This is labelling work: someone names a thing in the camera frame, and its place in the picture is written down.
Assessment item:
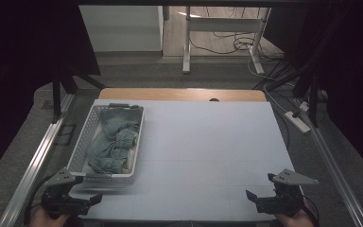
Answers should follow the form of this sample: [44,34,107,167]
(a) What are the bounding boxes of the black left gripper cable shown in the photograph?
[23,175,55,226]

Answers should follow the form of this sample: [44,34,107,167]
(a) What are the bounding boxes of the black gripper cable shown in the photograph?
[23,175,55,226]
[301,193,321,227]

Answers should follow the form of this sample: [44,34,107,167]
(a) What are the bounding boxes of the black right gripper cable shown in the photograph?
[301,193,321,227]

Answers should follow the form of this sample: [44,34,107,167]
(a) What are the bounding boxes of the faded blue denim garment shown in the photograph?
[87,107,141,175]

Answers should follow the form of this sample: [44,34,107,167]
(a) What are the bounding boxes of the black curtain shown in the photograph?
[0,0,102,183]
[263,0,363,183]

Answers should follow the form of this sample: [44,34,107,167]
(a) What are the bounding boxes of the cream white cloth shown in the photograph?
[122,146,138,174]

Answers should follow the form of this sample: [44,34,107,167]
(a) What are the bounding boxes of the white floor cable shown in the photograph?
[247,56,297,114]

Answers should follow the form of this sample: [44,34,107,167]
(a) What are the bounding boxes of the person's right hand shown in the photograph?
[275,201,316,227]

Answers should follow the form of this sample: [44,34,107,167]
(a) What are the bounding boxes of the person's left hand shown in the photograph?
[29,207,72,227]

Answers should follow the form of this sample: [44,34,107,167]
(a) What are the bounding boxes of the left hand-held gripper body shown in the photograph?
[41,166,93,219]

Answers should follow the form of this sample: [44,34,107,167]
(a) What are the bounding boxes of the light blue table mat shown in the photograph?
[46,98,306,222]

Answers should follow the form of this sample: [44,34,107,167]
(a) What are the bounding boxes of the black floor cable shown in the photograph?
[188,31,285,61]

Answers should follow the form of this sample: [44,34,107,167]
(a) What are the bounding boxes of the white power strip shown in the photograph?
[284,111,311,134]

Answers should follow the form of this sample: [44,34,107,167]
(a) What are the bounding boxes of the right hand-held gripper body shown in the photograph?
[255,168,320,219]

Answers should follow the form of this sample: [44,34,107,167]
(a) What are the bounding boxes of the white perforated plastic basket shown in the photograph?
[66,103,146,185]

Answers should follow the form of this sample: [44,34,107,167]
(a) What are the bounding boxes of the white desk frame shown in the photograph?
[182,6,272,76]

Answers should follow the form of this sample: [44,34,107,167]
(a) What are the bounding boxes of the black metal stand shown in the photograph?
[51,65,107,124]
[292,72,321,129]

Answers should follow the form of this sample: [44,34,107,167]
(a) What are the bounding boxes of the aluminium frame rail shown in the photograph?
[0,93,77,227]
[296,100,363,227]

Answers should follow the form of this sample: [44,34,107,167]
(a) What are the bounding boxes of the white cabinet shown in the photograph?
[78,5,164,53]

